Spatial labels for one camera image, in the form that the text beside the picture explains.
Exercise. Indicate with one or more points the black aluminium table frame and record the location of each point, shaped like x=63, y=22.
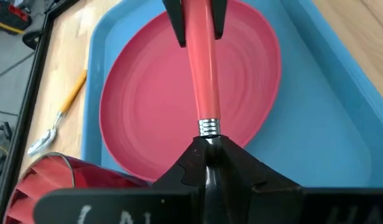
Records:
x=27, y=96

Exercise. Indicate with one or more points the blue plastic tray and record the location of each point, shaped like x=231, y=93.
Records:
x=319, y=124

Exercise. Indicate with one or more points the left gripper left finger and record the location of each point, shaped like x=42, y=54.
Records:
x=166, y=205

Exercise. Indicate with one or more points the pink round plate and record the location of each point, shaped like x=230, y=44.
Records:
x=148, y=109

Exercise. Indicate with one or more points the red translucent ribbed cup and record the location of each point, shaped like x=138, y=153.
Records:
x=54, y=177

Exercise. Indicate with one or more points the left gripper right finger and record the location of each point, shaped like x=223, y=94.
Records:
x=256, y=202

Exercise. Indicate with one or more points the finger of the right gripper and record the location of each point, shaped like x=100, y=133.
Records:
x=219, y=18
x=177, y=21

